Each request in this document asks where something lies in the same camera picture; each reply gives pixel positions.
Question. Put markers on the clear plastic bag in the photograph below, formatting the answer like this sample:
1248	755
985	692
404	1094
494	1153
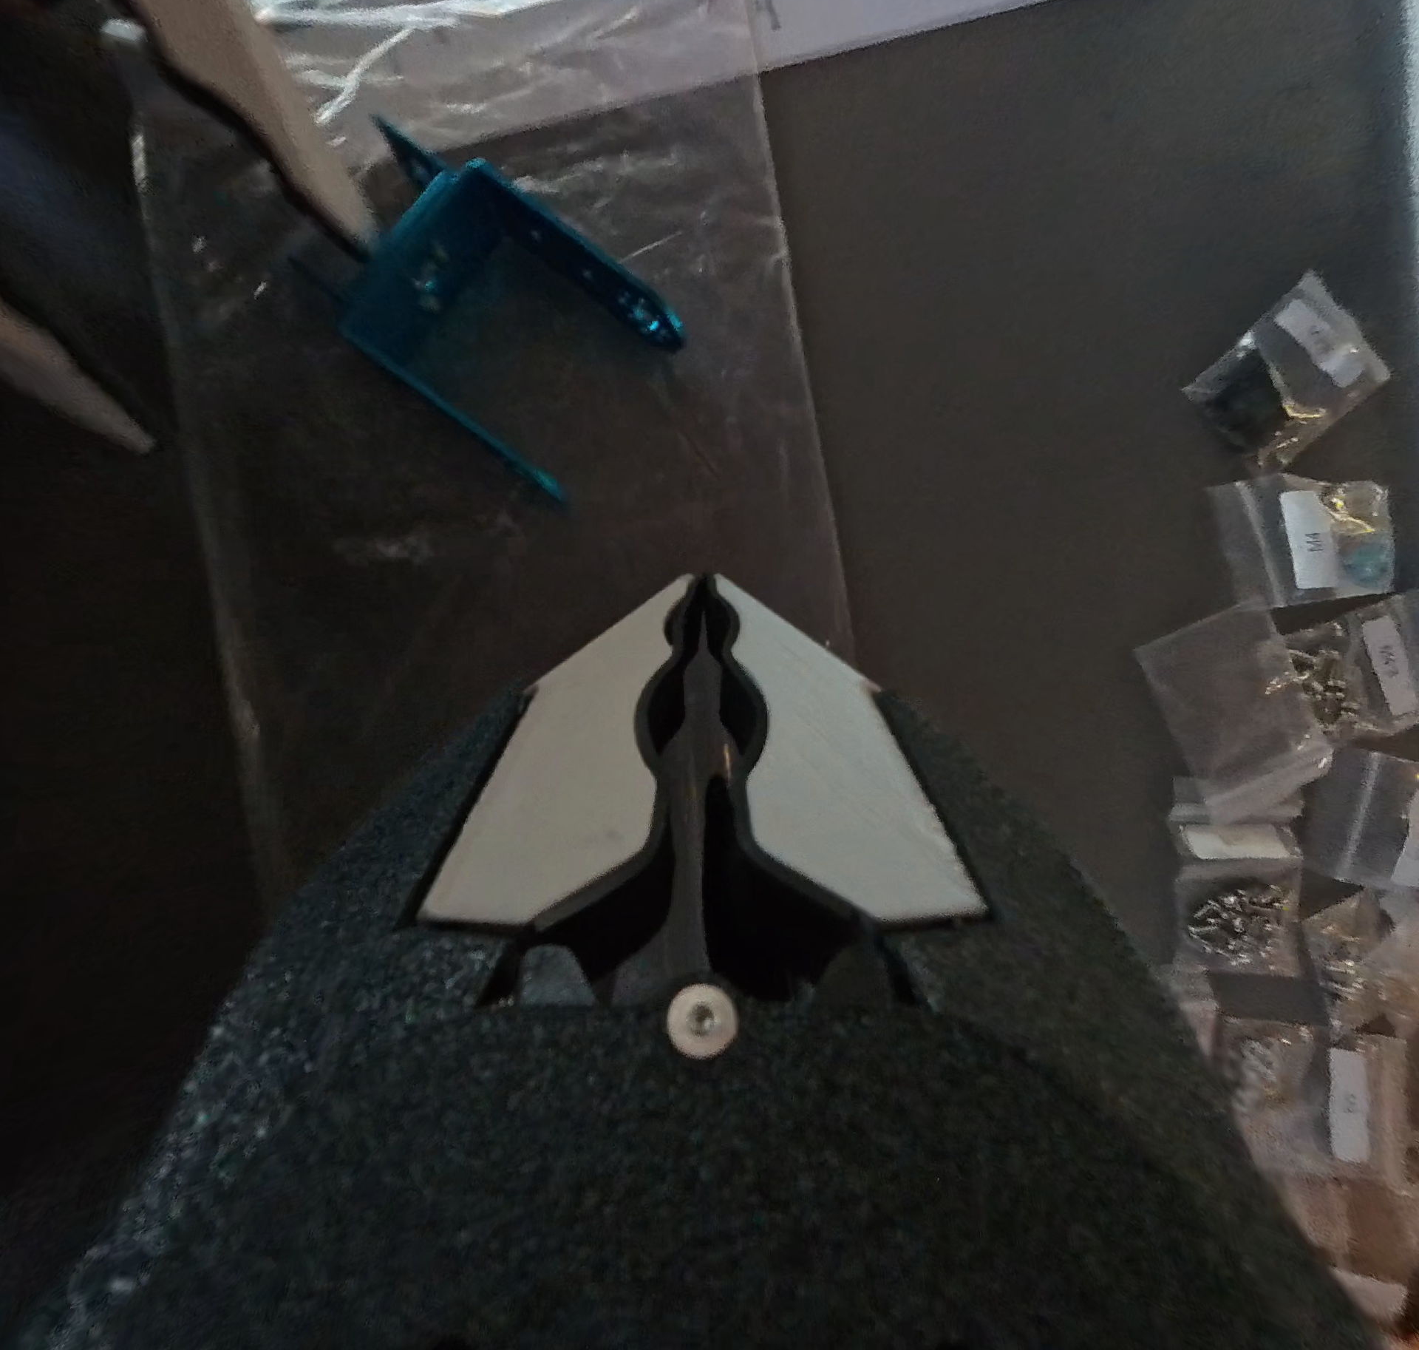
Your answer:
665	375

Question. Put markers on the clear bag of parts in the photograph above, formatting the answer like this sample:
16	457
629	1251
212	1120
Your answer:
1286	375

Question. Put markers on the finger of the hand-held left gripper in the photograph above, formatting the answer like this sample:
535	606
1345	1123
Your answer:
244	64
67	386

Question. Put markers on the group of small parts bags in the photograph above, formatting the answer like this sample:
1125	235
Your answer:
1275	818

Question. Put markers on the long blue U bracket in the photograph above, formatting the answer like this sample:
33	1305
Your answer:
432	264

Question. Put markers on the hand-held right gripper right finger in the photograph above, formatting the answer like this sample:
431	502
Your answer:
854	807

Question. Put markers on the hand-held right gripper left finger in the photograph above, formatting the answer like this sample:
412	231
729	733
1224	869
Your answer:
554	807

